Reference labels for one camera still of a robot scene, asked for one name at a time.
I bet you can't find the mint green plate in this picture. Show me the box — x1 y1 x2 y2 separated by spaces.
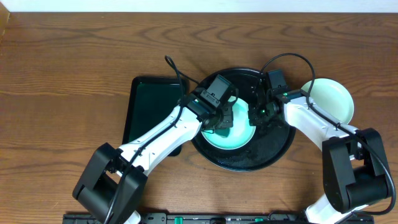
310 78 354 124
201 98 256 150

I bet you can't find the green scrub sponge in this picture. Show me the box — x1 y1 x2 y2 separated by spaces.
214 128 230 138

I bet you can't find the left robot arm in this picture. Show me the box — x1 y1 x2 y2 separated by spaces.
72 88 239 223

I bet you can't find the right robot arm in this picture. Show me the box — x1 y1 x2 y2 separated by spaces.
248 90 397 223

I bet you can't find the black rectangular tray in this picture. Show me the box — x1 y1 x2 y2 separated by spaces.
122 76 188 144

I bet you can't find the right black cable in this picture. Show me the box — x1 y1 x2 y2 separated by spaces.
257 52 397 217

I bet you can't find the black cable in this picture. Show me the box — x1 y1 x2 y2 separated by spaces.
102 55 201 224
257 52 397 217

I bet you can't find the left black cable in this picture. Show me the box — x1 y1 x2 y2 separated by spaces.
102 55 201 224

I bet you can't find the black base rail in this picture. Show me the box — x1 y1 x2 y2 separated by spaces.
62 212 375 224

